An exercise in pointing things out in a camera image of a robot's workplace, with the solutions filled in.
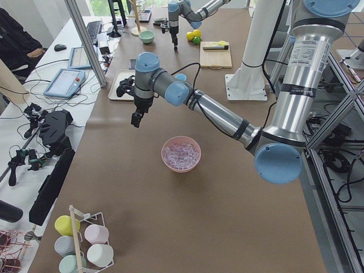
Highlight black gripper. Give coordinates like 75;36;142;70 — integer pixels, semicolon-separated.
160;21;179;52
121;75;154;128

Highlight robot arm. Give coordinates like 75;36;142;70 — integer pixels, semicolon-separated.
116;1;358;184
160;0;230;52

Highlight wooden cup stand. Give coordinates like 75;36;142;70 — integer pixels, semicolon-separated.
128;0;147;37

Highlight clear ice cubes pile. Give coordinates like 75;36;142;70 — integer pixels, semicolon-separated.
162;142;200;170

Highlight white cup rack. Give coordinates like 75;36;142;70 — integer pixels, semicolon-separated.
55;205;114;272

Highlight upper whole yellow lemon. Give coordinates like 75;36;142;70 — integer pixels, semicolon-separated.
186;32;195;41

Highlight whole yellow lemon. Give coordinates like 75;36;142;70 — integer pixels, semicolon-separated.
193;30;201;38
186;32;195;41

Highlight green lime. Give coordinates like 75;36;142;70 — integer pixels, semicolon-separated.
192;36;201;46

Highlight lower whole yellow lemon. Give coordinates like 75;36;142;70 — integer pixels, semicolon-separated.
193;30;201;38

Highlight mint green bowl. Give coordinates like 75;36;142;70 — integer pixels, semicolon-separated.
139;30;155;44

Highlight steel muddler black tip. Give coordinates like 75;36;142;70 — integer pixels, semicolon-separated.
202;45;229;51

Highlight cream rabbit tray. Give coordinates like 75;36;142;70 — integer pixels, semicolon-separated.
108;69;135;101

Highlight bamboo cutting board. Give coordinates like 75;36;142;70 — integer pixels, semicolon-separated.
200;42;233;69

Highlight pink bowl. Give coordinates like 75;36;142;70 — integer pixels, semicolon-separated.
161;136;201;173

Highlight upper teach pendant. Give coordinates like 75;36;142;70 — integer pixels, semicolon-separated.
43;68;85;98

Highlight seated person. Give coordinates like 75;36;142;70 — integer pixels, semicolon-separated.
1;9;47;77

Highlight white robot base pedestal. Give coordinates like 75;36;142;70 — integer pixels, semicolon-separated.
225;0;286;101

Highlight aluminium frame post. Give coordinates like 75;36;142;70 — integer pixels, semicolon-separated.
64;0;107;88

